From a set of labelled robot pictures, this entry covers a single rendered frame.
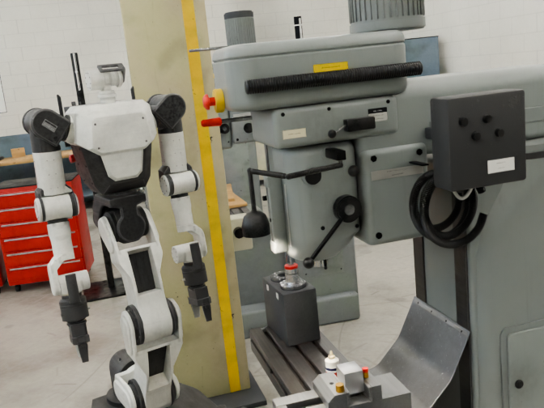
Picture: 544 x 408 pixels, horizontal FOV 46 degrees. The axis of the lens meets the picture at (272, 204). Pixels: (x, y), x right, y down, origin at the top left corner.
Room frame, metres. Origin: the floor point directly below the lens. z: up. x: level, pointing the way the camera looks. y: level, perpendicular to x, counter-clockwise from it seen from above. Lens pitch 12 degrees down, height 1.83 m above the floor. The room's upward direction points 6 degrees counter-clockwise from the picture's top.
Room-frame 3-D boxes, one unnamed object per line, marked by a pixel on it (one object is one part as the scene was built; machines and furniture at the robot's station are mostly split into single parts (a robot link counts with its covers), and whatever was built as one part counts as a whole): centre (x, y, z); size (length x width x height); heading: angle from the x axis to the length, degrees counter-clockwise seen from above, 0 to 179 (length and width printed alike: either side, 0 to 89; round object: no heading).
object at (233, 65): (1.70, -0.13, 1.81); 0.47 x 0.26 x 0.16; 105
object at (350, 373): (1.54, -0.16, 1.01); 0.06 x 0.05 x 0.06; 14
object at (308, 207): (1.70, -0.12, 1.47); 0.21 x 0.19 x 0.32; 15
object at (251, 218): (1.59, 0.05, 1.44); 0.07 x 0.07 x 0.06
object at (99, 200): (2.27, 0.56, 1.37); 0.28 x 0.13 x 0.18; 31
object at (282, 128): (1.71, -0.16, 1.68); 0.34 x 0.24 x 0.10; 105
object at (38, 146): (2.11, 0.72, 1.70); 0.12 x 0.09 x 0.14; 31
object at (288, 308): (2.13, -0.03, 1.00); 0.22 x 0.12 x 0.20; 18
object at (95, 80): (2.19, 0.52, 1.84); 0.10 x 0.07 x 0.09; 121
